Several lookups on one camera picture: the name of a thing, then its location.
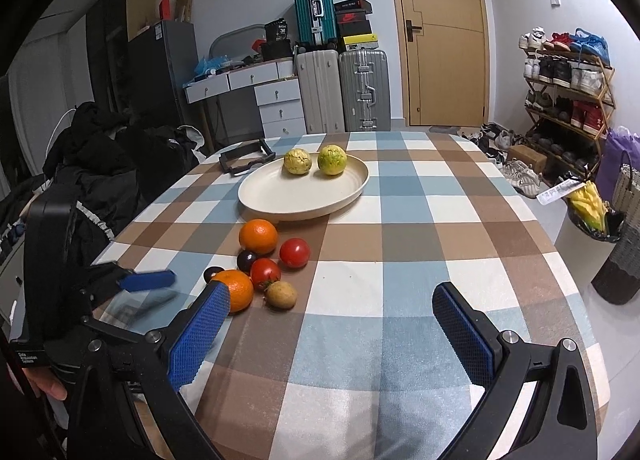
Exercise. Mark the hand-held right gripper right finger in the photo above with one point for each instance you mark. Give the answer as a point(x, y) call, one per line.
point(462, 335)

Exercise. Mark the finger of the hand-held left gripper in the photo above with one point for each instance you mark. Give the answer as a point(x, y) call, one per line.
point(160, 299)
point(147, 280)

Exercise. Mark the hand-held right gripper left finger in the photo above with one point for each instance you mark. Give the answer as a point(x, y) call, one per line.
point(200, 335)

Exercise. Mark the dark purple plum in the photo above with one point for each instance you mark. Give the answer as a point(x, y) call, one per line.
point(246, 260)
point(213, 274)

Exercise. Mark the orange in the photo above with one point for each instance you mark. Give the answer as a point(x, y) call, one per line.
point(258, 236)
point(239, 290)

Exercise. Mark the red tomato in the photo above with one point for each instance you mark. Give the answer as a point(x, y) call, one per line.
point(294, 253)
point(265, 273)

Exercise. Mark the brown kiwi fruit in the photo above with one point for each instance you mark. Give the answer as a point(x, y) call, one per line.
point(280, 295)

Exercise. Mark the cream round plate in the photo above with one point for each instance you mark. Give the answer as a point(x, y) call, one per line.
point(300, 195)

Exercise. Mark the person's left hand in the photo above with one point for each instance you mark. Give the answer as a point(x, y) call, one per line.
point(46, 385)

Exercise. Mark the pile of black clothes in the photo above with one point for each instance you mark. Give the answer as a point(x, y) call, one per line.
point(110, 165)

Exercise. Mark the white trash bin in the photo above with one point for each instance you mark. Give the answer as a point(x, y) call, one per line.
point(575, 250)

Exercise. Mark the dark woven basket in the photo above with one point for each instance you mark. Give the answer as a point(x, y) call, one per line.
point(617, 270)

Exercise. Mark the group of loose sneakers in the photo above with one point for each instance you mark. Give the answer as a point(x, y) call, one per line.
point(520, 175)

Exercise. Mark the white paper strip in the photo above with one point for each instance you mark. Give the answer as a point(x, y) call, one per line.
point(557, 192)

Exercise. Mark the yellow peels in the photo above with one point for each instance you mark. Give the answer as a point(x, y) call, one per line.
point(590, 205)

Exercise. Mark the black bin liner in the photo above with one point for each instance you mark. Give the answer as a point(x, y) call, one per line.
point(612, 227)

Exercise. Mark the brown cardboard box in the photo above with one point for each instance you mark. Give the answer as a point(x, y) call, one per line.
point(527, 156)

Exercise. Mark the pale yellow guava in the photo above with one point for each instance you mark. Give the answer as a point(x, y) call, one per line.
point(297, 162)

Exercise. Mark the grey door mat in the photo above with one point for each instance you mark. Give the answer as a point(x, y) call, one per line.
point(444, 130)

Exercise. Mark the dark grey fridge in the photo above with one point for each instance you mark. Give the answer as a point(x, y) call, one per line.
point(160, 70)

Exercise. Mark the white desk with drawers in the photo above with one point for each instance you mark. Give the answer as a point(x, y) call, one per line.
point(280, 110)

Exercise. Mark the yellow green guava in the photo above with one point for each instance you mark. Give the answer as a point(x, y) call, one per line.
point(332, 160)

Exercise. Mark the white woven tote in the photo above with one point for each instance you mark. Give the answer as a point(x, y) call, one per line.
point(627, 190)

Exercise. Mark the light blue plastic bag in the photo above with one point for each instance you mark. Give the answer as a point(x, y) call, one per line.
point(210, 65)

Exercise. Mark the black and tan tall cabinet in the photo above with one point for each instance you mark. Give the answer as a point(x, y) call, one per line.
point(107, 40)

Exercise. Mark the purple bag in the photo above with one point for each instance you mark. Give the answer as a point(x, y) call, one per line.
point(617, 155)

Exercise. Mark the grey oval mirror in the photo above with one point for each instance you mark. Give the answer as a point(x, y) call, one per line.
point(232, 40)

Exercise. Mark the beige suitcase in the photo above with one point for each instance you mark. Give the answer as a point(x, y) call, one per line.
point(320, 90)

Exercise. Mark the silver suitcase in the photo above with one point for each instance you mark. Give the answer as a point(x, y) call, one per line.
point(365, 90)

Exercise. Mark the red packet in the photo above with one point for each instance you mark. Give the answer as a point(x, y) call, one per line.
point(165, 8)

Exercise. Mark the black printed box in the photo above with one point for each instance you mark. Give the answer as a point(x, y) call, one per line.
point(277, 35)

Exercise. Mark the small cardboard box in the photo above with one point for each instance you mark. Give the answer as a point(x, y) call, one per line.
point(184, 5)

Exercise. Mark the pile of assorted shoes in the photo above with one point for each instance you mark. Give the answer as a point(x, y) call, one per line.
point(560, 73)

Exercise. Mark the wooden shoe rack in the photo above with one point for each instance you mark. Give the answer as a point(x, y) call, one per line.
point(607, 90)

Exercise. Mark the yellow and black box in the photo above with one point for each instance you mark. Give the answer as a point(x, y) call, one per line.
point(359, 43)

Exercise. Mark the teal suitcase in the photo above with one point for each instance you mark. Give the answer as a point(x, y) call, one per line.
point(302, 10)

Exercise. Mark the black and red shoe box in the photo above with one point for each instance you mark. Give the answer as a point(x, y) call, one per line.
point(352, 10)

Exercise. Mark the black plastic bracket frame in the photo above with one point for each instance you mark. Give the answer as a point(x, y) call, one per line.
point(226, 160)

